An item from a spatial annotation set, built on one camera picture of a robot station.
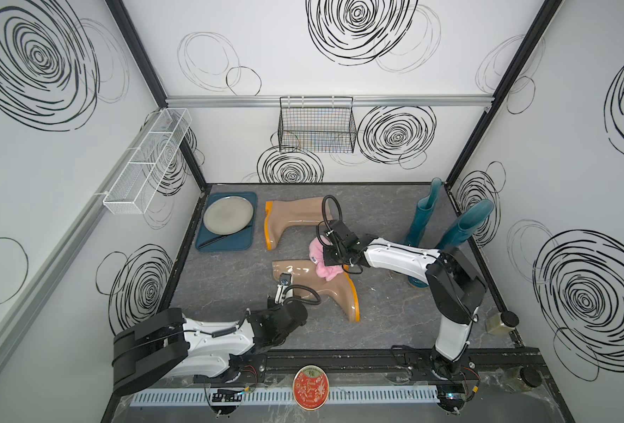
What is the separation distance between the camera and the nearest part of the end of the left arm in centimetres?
62

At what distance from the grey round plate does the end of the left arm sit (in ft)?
1.50

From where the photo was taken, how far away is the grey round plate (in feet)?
3.45

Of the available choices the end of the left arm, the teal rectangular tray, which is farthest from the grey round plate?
the end of the left arm
